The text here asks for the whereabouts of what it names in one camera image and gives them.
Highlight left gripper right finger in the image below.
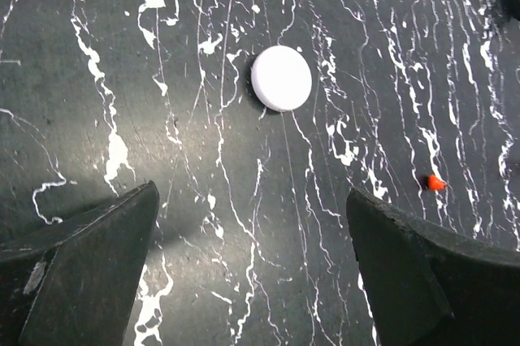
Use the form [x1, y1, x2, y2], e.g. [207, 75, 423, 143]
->
[346, 188, 519, 345]

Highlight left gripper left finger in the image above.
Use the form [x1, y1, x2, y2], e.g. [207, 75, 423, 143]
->
[1, 181, 159, 345]

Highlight white earbud charging case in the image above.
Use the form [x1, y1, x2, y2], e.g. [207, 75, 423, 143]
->
[251, 45, 312, 112]

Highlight red earbud upper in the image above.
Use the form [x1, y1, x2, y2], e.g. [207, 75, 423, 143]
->
[427, 175, 447, 191]

